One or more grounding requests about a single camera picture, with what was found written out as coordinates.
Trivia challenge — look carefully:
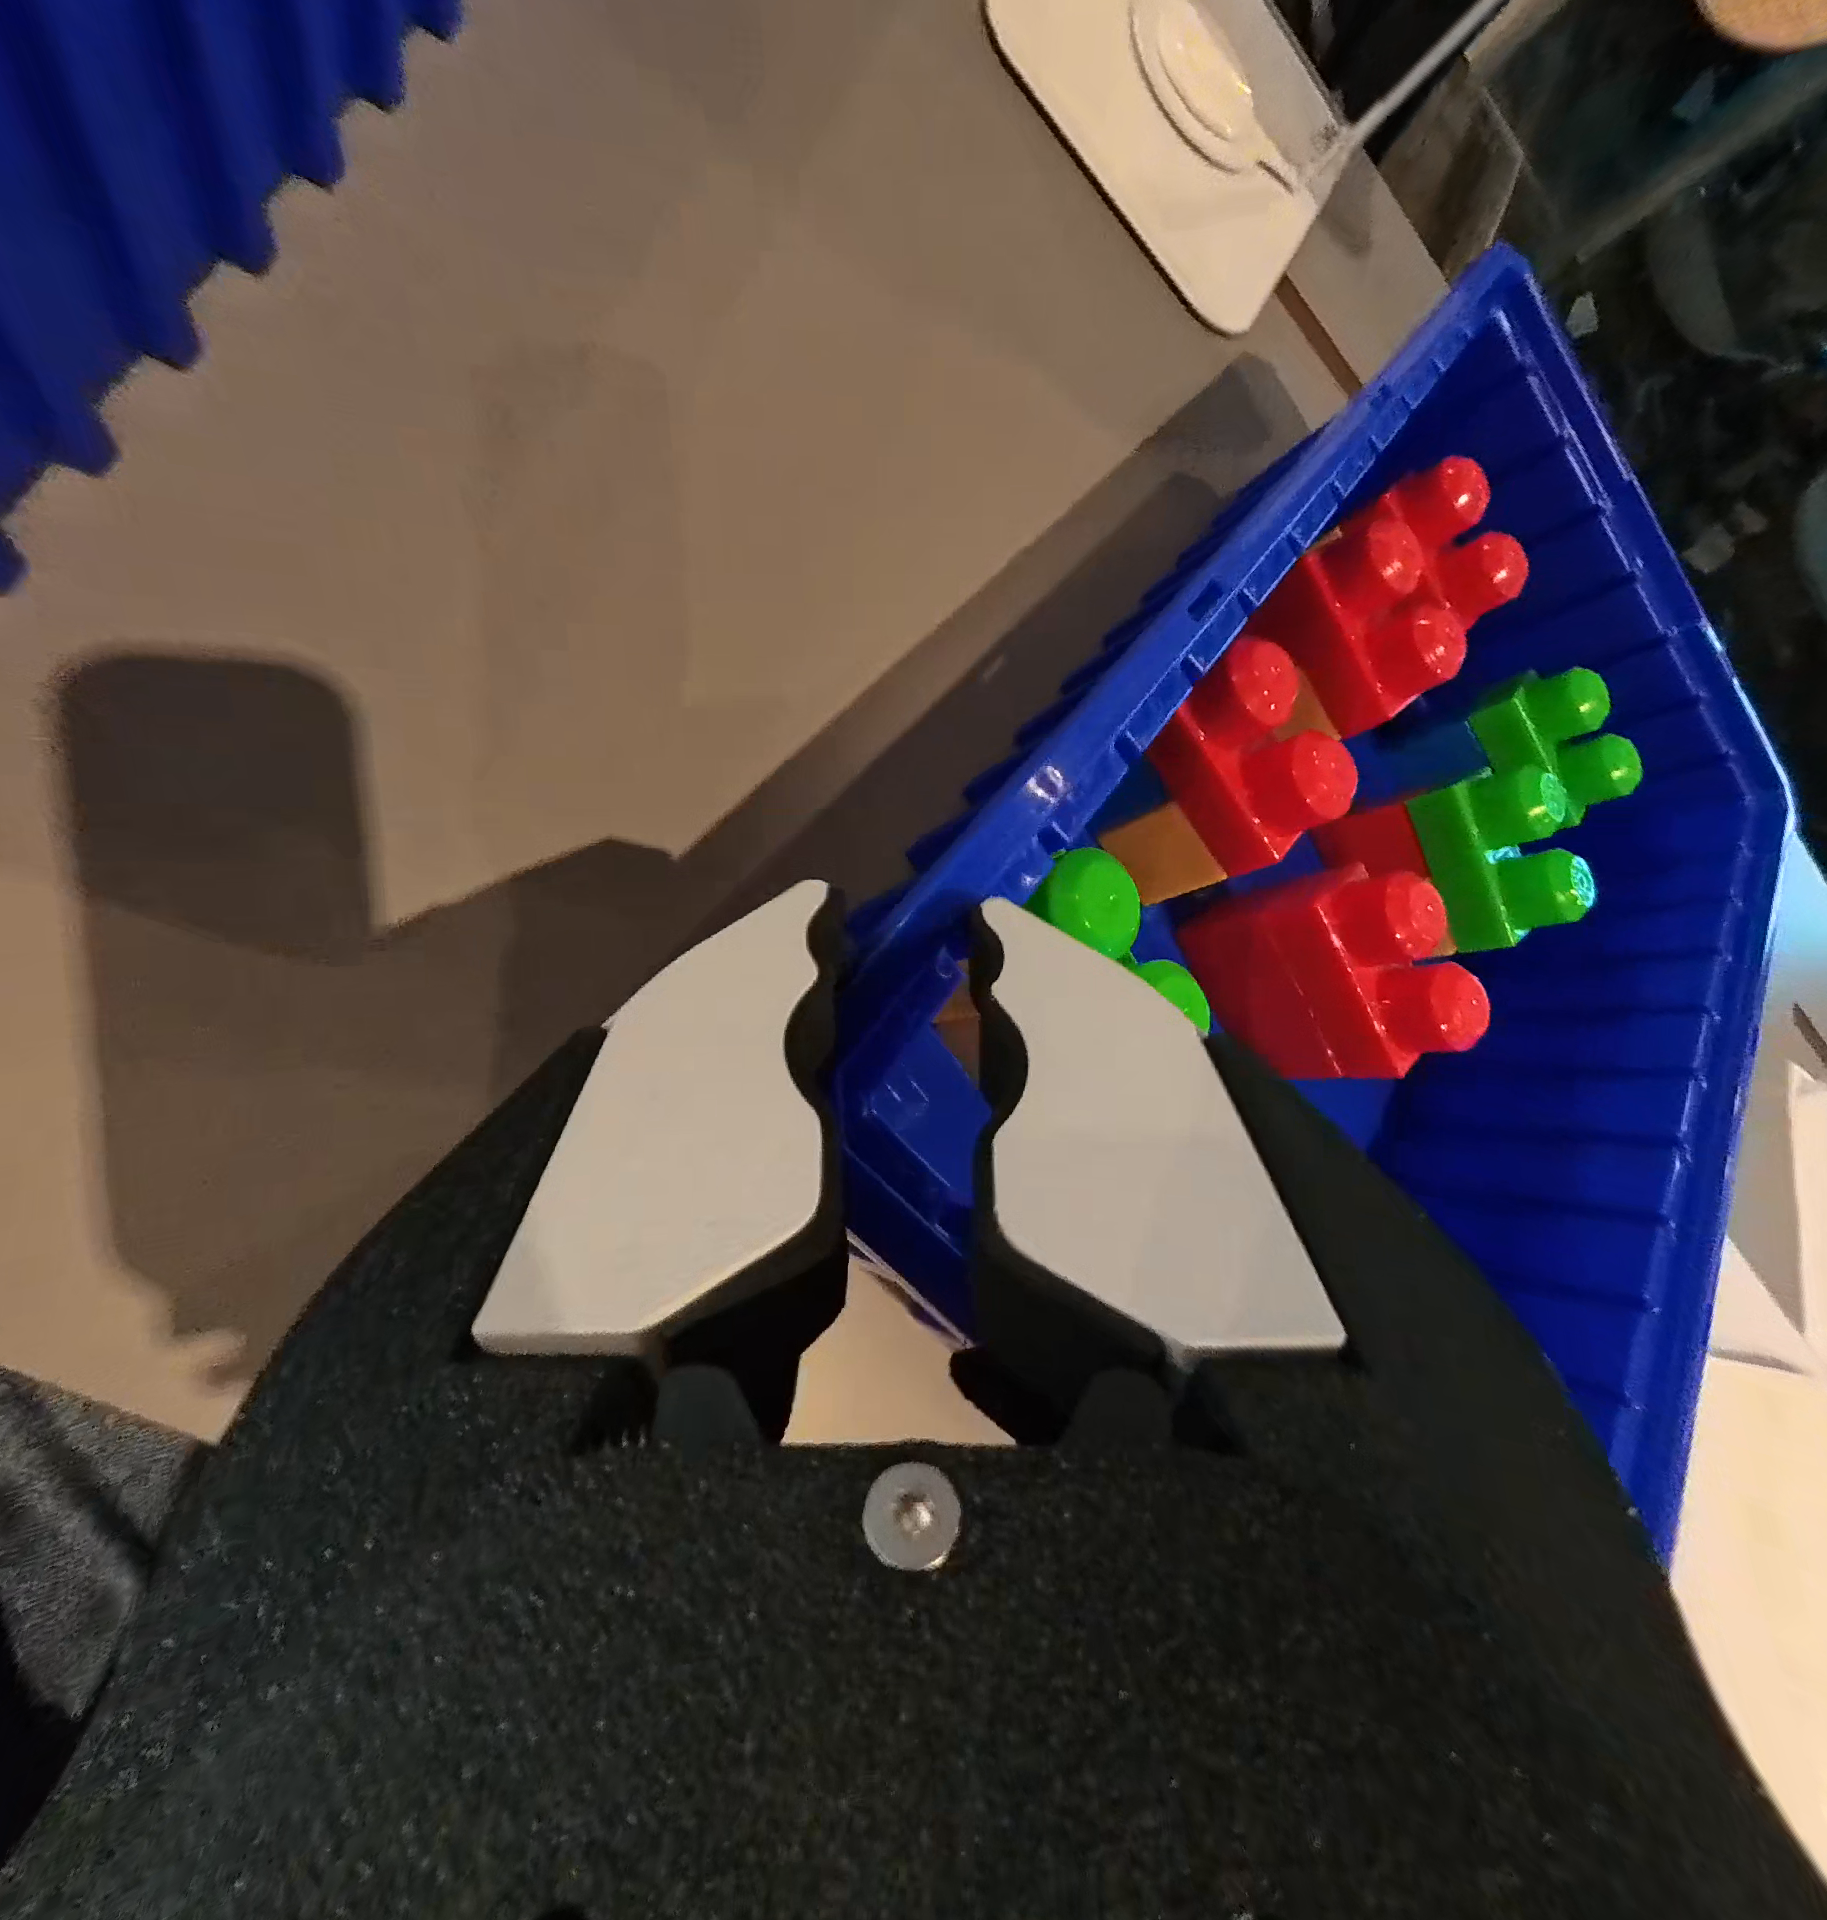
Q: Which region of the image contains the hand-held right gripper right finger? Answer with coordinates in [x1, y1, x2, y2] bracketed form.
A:
[970, 897, 1354, 1357]

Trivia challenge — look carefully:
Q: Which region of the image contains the instruction board stand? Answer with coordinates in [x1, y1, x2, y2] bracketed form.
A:
[985, 0, 1827, 334]

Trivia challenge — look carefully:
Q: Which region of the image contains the pile of mega blocks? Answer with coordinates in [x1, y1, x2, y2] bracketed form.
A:
[928, 455, 1647, 1083]

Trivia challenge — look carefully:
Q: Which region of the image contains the person's grey clothing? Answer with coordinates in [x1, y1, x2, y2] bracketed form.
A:
[0, 1347, 201, 1728]

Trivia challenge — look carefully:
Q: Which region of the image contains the blue plastic bin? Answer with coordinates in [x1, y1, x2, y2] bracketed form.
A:
[0, 0, 464, 593]
[832, 244, 1792, 1569]

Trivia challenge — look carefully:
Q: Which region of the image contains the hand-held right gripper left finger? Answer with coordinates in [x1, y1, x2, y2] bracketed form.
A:
[470, 880, 851, 1357]

